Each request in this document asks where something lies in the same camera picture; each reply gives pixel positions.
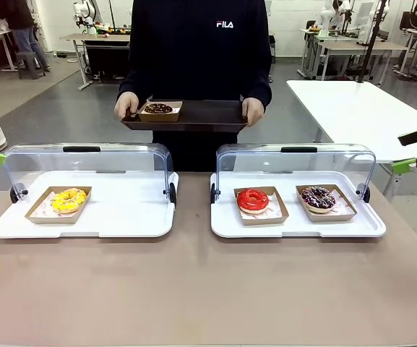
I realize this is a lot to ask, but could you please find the white rectangular table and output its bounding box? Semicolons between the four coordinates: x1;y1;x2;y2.
286;79;417;203

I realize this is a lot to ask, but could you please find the grey stool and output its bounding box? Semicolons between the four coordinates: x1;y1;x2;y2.
15;51;46;80

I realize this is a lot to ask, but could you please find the chocolate nut donut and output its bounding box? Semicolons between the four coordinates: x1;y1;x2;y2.
144;103;173;114

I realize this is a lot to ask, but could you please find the person in black sweatshirt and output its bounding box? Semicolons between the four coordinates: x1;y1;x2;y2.
117;0;273;173

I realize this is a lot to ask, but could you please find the black cabinet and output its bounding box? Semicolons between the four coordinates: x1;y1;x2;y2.
84;39;132;81

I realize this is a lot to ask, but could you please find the chocolate sprinkled donut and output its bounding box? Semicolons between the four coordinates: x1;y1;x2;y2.
295;184;358;223

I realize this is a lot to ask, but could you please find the white display tray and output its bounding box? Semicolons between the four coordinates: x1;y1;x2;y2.
210;170;387;239
0;170;179;240

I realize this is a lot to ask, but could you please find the yellow sprinkle donut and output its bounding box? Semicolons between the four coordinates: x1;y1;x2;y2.
51;188;87;214

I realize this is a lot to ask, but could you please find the grey workbench table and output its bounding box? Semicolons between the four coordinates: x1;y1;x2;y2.
301;28;408;81

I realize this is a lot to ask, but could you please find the person's right hand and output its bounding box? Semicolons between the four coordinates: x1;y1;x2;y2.
114;92;139;122

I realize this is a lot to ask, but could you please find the black tripod pole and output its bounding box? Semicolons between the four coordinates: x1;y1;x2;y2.
358;0;390;85

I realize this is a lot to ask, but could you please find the red frosted donut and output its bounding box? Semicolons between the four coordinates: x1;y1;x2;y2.
233;186;290;226

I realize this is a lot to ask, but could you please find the bystander in blue jeans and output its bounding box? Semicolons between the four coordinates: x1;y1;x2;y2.
0;0;51;72

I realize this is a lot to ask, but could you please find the person's left forearm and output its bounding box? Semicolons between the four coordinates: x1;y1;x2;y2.
241;61;273;106

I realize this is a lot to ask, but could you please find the person's left hand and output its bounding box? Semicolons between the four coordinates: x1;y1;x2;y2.
241;98;266;128

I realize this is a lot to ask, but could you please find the dark brown serving tray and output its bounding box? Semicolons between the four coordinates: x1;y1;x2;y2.
120;100;249;134

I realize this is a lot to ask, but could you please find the purple drizzled donut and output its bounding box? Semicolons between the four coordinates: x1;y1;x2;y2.
301;186;337;214

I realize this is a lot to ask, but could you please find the clear hinged display lid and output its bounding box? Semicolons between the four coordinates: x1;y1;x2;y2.
4;142;177;204
210;143;377;204

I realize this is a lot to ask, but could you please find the wooden desk with white legs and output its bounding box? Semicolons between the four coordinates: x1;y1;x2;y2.
59;33;132;91

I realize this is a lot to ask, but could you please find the red glazed donut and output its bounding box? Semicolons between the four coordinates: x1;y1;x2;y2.
236;188;270;213

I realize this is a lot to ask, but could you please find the yellow frosted donut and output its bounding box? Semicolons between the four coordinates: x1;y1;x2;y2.
25;186;93;225

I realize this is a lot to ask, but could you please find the person's right forearm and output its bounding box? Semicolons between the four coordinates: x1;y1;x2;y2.
117;61;150;95

